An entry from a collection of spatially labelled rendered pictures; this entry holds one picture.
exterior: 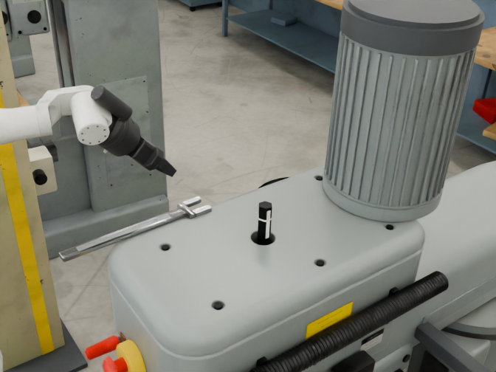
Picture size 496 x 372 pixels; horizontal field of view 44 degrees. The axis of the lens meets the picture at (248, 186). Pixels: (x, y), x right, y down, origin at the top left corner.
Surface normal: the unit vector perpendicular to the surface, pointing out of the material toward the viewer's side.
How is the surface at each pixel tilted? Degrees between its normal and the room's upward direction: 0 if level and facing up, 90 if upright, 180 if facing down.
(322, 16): 90
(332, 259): 0
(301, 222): 0
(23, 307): 90
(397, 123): 90
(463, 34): 90
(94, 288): 0
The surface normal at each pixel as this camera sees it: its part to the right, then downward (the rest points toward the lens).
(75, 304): 0.03, -0.84
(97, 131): 0.33, 0.76
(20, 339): 0.57, 0.46
